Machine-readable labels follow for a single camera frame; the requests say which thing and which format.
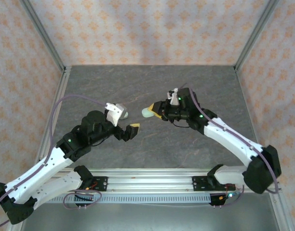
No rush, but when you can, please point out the mint green earbud charging case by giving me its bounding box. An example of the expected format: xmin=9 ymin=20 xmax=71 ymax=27
xmin=141 ymin=107 xmax=155 ymax=118

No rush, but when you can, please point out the aluminium floor rail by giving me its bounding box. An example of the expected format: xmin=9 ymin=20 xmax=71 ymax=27
xmin=234 ymin=67 xmax=268 ymax=174
xmin=31 ymin=67 xmax=72 ymax=174

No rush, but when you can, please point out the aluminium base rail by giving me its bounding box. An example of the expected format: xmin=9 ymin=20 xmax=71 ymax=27
xmin=19 ymin=168 xmax=282 ymax=193

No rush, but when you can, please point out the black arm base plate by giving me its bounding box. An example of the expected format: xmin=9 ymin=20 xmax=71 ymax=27
xmin=88 ymin=176 xmax=108 ymax=193
xmin=192 ymin=175 xmax=235 ymax=193

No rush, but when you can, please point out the grey slotted cable duct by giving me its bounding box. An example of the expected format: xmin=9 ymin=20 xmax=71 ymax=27
xmin=50 ymin=193 xmax=212 ymax=205

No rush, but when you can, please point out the aluminium frame post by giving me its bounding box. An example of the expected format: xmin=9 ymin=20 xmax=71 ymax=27
xmin=20 ymin=0 xmax=66 ymax=72
xmin=234 ymin=0 xmax=281 ymax=72

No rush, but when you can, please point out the aluminium frame rail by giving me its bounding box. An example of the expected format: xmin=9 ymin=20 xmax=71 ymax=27
xmin=269 ymin=192 xmax=292 ymax=231

